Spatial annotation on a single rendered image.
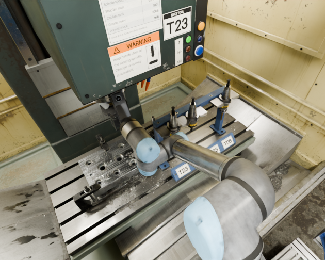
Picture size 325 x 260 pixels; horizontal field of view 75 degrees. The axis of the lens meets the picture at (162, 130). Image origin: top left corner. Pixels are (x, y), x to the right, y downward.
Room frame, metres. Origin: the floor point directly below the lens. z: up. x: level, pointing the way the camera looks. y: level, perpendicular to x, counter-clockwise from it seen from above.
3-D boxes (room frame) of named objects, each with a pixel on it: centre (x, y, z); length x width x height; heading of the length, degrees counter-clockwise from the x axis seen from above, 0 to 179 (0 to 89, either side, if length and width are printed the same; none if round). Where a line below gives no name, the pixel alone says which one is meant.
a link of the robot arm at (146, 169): (0.47, 0.05, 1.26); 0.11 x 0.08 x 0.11; 121
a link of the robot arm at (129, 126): (0.53, 0.11, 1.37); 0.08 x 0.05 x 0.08; 120
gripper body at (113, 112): (0.60, 0.15, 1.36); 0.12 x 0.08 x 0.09; 30
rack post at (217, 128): (0.93, -0.36, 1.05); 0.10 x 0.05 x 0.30; 30
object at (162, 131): (0.66, -0.01, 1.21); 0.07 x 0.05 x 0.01; 30
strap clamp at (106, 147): (0.81, 0.35, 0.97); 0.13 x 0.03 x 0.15; 30
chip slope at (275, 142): (1.03, -0.35, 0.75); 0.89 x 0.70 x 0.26; 30
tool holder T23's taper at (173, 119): (0.68, -0.05, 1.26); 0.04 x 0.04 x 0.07
